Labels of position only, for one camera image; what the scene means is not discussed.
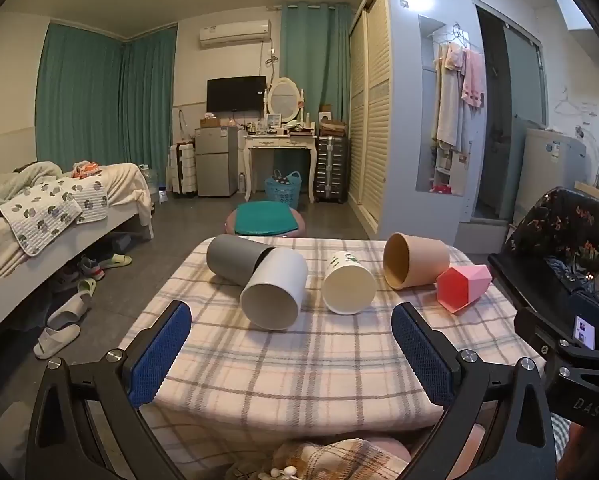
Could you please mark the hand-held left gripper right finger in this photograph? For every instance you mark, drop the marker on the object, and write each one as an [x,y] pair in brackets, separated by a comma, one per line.
[422,355]

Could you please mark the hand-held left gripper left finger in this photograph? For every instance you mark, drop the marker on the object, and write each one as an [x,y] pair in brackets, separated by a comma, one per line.
[159,355]

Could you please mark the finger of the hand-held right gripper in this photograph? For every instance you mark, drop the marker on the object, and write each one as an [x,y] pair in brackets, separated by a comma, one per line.
[542,332]
[534,280]

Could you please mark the person's right forearm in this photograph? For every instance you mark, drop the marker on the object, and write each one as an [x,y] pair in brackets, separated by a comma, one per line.
[587,455]

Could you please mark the pink faceted cup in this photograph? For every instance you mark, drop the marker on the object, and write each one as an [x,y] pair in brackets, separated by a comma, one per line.
[462,287]

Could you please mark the tan cup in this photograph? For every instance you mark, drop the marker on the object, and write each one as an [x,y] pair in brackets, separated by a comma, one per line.
[424,260]

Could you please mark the white paper cup green print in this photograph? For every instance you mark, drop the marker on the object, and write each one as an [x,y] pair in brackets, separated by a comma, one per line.
[347,287]

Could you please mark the grey cup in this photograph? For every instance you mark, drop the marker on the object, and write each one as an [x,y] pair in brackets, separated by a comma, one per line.
[232,257]

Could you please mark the white plastic cup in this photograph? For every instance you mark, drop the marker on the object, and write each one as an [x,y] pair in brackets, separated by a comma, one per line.
[274,285]

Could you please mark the dark floral cloth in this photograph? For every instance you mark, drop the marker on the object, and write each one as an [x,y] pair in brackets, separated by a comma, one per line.
[574,230]

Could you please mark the green slipper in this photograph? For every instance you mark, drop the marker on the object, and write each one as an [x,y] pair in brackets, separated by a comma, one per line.
[115,261]
[87,287]

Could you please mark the white slipper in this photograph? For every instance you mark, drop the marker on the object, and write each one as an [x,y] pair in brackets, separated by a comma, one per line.
[57,340]
[69,310]

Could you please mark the grey sneaker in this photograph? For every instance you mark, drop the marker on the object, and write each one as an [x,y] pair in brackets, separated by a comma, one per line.
[90,267]

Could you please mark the white washing machine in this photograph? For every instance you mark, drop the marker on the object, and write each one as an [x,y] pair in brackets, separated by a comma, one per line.
[554,170]

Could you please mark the plaid tablecloth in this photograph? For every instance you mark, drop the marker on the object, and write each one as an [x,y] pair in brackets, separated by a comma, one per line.
[299,370]

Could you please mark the beige plaid cloth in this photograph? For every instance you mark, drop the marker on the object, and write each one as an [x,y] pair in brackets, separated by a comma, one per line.
[339,457]

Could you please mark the large water bottle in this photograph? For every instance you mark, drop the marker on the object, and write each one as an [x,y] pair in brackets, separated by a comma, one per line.
[150,180]

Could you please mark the bed with cream sheet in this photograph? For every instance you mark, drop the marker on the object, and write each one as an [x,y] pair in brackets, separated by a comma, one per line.
[114,185]

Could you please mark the white striped suitcase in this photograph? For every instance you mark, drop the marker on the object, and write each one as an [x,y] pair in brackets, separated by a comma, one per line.
[183,172]

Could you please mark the white quilt with green print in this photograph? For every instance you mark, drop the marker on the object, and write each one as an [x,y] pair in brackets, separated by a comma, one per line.
[44,210]

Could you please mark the orange packet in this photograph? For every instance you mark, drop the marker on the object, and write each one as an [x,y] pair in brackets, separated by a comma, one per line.
[85,170]

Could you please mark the white hanging robe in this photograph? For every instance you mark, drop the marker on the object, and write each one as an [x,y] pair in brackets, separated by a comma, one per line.
[448,100]

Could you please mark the silver mini fridge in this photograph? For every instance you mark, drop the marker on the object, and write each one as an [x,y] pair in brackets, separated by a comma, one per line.
[215,162]

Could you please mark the blue laundry basket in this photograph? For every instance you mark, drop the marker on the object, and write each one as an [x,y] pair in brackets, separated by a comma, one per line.
[282,192]

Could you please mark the dark ribbed suitcase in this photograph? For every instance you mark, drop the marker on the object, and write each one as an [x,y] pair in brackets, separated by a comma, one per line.
[331,170]

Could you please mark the pink hanging towel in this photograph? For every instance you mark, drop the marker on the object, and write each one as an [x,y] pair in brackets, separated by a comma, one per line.
[473,80]

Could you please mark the cream wardrobe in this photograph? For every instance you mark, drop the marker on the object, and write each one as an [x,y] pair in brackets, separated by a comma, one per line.
[374,110]

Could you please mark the white dressing table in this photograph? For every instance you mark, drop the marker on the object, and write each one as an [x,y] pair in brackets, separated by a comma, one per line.
[279,142]

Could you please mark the cardboard box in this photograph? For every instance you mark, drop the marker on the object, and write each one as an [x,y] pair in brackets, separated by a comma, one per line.
[332,122]

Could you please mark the wide teal curtain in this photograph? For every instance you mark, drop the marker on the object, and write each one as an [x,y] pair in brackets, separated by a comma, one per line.
[99,95]

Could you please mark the black television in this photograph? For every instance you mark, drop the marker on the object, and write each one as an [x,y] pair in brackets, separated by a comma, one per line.
[236,93]

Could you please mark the oval white mirror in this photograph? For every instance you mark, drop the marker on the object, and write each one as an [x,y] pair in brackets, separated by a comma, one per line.
[284,100]

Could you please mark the narrow teal curtain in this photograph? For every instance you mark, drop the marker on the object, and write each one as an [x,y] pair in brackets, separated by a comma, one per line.
[314,60]

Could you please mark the white air conditioner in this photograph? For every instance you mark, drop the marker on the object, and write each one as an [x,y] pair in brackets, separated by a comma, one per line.
[234,34]

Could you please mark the picture frame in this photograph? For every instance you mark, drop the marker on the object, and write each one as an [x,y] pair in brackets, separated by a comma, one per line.
[273,121]

